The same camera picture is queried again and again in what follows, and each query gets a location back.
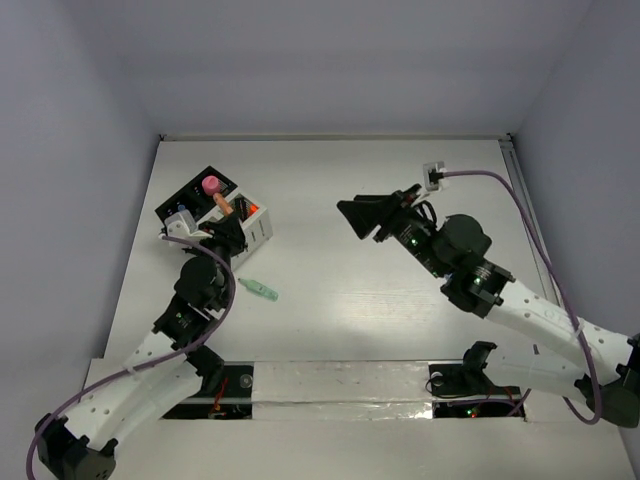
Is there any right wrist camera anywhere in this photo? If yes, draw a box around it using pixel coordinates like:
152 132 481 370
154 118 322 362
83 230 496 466
423 161 448 195

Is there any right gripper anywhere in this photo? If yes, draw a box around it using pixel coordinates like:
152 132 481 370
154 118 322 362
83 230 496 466
334 184 446 277

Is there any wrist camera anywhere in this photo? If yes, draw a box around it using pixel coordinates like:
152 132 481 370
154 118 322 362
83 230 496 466
160 210 198 240
423 161 448 195

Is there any aluminium side rail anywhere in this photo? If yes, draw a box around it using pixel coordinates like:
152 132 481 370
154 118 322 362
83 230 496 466
498 136 564 310

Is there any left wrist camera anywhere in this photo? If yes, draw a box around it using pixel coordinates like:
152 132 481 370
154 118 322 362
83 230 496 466
160 210 198 240

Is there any black slotted organizer box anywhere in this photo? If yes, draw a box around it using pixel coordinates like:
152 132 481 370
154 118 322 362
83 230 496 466
155 166 237 222

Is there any pink-capped clear pencil tube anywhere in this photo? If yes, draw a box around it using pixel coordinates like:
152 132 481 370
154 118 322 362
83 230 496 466
201 175 221 197

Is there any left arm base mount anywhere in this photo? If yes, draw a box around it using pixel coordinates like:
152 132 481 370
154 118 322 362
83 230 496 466
163 363 254 420

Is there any white slotted organizer box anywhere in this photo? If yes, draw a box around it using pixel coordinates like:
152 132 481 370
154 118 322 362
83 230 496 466
214 188 273 271

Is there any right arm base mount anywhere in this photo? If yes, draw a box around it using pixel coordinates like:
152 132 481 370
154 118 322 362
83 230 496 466
425 341 526 420

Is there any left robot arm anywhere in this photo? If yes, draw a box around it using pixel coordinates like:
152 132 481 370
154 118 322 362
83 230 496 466
25 212 247 479

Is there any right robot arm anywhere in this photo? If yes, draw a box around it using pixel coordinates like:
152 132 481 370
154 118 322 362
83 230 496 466
337 185 639 428

